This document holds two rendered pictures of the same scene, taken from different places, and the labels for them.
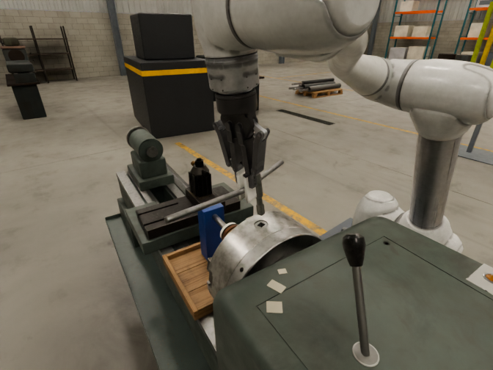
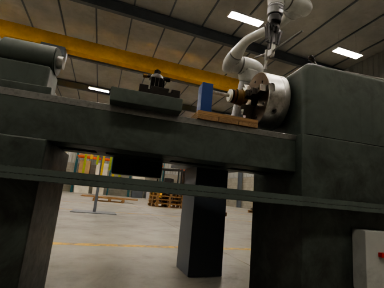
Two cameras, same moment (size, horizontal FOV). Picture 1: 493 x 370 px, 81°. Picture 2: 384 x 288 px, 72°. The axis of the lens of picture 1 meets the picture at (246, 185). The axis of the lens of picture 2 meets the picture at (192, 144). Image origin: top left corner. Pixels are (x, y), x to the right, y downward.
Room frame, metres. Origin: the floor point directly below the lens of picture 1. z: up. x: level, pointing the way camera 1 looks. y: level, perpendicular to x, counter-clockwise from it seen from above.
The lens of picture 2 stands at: (0.49, 1.41, 0.52)
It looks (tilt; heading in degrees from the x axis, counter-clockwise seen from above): 11 degrees up; 289
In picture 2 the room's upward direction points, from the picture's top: 5 degrees clockwise
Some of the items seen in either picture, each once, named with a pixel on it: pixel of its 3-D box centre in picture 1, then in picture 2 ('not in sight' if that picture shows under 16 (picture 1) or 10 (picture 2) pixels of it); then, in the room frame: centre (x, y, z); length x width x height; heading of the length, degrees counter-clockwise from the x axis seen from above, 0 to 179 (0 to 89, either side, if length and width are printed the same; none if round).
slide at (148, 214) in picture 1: (189, 209); (154, 107); (1.11, 0.26, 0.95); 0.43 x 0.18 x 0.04; 123
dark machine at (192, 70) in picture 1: (166, 73); not in sight; (5.93, 1.56, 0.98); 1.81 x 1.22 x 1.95; 29
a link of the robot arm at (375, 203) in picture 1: (376, 216); not in sight; (1.02, -0.55, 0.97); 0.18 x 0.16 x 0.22; 38
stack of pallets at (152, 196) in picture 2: not in sight; (166, 198); (4.92, -8.87, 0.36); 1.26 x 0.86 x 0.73; 49
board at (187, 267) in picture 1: (222, 265); (215, 127); (0.82, 0.09, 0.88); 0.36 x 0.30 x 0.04; 123
